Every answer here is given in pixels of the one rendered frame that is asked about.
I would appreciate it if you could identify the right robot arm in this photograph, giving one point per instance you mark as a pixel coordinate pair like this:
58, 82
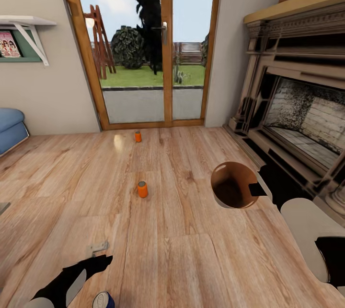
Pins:
320, 239

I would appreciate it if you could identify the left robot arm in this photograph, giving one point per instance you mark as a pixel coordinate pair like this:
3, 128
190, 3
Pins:
63, 289

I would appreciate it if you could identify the shelf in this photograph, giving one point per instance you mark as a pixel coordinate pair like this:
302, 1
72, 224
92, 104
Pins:
25, 33

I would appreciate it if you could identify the wood fireplace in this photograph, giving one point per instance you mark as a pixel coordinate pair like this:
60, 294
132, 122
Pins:
291, 113

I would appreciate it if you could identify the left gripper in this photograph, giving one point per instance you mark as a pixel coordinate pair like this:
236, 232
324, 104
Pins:
99, 263

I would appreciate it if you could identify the trash can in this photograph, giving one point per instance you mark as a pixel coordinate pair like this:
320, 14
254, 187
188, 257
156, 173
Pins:
230, 185

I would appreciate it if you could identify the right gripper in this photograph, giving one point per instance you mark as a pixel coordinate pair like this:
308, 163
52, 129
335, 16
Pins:
257, 190

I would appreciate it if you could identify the countertop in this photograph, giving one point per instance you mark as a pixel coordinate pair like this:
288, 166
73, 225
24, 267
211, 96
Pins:
289, 7

